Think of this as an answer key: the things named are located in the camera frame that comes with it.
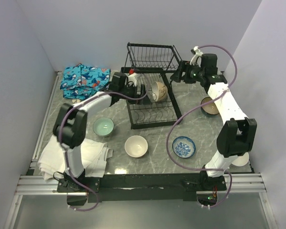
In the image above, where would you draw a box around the blue shark print cloth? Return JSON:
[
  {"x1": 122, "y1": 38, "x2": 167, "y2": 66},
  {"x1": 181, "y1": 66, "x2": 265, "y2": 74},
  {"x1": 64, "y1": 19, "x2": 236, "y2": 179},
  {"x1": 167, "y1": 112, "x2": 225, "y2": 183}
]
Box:
[{"x1": 60, "y1": 63, "x2": 111, "y2": 100}]

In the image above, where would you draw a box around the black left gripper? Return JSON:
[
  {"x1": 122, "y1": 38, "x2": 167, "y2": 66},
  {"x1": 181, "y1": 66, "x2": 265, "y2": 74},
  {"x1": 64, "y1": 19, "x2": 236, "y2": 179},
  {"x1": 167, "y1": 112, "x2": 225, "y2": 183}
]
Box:
[{"x1": 119, "y1": 83, "x2": 153, "y2": 105}]

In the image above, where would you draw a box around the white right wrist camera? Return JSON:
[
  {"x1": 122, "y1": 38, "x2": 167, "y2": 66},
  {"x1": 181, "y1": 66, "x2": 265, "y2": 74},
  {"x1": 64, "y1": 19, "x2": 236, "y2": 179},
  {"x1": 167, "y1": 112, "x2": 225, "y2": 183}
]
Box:
[{"x1": 190, "y1": 46, "x2": 203, "y2": 65}]

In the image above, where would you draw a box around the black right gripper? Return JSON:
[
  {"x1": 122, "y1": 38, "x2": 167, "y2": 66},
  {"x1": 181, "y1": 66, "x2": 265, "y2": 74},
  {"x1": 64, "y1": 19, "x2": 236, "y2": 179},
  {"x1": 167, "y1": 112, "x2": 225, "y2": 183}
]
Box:
[{"x1": 170, "y1": 61, "x2": 205, "y2": 84}]

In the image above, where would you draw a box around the black wire dish rack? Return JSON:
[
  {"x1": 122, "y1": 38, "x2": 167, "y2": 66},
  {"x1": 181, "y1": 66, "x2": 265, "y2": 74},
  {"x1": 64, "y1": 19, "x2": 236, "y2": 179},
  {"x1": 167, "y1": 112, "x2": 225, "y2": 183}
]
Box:
[{"x1": 121, "y1": 42, "x2": 182, "y2": 129}]

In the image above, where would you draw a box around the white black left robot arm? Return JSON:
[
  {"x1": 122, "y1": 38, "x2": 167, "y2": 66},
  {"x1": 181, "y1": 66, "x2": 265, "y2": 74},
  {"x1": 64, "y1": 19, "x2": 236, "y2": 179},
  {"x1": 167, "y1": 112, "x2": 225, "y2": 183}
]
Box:
[{"x1": 53, "y1": 73, "x2": 149, "y2": 192}]

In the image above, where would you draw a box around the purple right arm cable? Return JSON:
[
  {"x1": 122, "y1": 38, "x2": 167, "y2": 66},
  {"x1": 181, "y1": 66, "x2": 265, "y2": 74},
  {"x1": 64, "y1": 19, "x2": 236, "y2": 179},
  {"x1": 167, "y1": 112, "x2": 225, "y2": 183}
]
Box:
[{"x1": 165, "y1": 44, "x2": 237, "y2": 208}]

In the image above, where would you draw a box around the aluminium frame rail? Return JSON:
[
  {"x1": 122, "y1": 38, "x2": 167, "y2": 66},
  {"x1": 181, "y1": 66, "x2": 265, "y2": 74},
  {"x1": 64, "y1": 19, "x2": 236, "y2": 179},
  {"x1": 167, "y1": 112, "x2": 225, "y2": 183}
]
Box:
[{"x1": 14, "y1": 174, "x2": 266, "y2": 196}]

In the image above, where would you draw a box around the cream bowl with brown outside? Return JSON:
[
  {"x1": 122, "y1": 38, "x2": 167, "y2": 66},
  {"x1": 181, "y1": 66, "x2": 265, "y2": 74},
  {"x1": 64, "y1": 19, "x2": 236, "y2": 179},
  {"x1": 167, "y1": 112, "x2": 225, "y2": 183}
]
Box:
[{"x1": 152, "y1": 82, "x2": 168, "y2": 102}]

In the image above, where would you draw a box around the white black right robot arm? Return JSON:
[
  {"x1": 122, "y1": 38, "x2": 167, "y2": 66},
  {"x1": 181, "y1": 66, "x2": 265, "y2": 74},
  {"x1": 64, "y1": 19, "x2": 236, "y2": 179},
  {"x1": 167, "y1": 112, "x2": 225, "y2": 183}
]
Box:
[{"x1": 171, "y1": 51, "x2": 257, "y2": 190}]

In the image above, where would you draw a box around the white folded towel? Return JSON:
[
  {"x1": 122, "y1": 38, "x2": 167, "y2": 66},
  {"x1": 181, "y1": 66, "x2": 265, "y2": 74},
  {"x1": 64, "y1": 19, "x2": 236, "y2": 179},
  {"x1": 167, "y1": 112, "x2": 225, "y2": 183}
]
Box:
[{"x1": 37, "y1": 135, "x2": 113, "y2": 181}]

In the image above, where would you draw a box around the brown interior dark bowl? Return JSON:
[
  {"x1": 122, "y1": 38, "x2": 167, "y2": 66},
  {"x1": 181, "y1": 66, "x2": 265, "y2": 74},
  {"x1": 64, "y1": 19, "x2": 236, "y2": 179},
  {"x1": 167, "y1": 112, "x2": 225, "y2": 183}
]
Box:
[{"x1": 200, "y1": 97, "x2": 219, "y2": 117}]

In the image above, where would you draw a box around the cream bowl near front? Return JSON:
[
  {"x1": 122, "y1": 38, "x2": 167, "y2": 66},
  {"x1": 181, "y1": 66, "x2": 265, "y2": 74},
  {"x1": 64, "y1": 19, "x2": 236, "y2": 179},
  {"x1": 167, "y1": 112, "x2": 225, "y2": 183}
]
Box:
[{"x1": 124, "y1": 135, "x2": 148, "y2": 158}]

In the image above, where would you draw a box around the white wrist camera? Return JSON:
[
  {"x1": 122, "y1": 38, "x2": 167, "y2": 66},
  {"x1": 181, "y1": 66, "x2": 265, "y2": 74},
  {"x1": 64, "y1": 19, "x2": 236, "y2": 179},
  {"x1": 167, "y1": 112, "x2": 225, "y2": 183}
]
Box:
[
  {"x1": 190, "y1": 46, "x2": 203, "y2": 65},
  {"x1": 128, "y1": 69, "x2": 141, "y2": 86}
]

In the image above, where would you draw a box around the plain white bowl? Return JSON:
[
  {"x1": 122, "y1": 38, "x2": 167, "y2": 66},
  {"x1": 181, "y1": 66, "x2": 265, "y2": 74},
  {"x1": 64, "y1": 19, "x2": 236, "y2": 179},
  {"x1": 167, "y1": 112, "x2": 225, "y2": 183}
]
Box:
[{"x1": 232, "y1": 152, "x2": 249, "y2": 167}]

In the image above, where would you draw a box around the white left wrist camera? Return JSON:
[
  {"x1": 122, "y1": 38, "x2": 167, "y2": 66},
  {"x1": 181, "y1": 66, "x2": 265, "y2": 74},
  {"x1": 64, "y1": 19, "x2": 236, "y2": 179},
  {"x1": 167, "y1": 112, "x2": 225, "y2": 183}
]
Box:
[{"x1": 128, "y1": 69, "x2": 141, "y2": 86}]

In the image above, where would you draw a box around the blue white patterned bowl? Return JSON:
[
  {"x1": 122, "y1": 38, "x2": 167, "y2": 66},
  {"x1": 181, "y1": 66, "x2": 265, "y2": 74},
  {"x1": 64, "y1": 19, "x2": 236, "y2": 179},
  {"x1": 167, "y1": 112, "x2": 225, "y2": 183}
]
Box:
[{"x1": 172, "y1": 136, "x2": 196, "y2": 159}]

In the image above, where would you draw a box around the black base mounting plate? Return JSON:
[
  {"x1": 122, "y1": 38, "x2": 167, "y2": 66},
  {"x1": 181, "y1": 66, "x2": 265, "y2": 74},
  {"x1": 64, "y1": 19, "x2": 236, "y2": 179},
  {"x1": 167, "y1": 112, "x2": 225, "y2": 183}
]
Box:
[{"x1": 57, "y1": 173, "x2": 227, "y2": 206}]

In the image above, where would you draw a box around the pale green bowl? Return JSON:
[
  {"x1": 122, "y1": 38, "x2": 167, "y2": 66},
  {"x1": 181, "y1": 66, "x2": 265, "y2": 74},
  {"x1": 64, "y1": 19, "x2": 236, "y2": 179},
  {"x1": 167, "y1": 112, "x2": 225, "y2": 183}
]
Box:
[{"x1": 92, "y1": 117, "x2": 114, "y2": 137}]

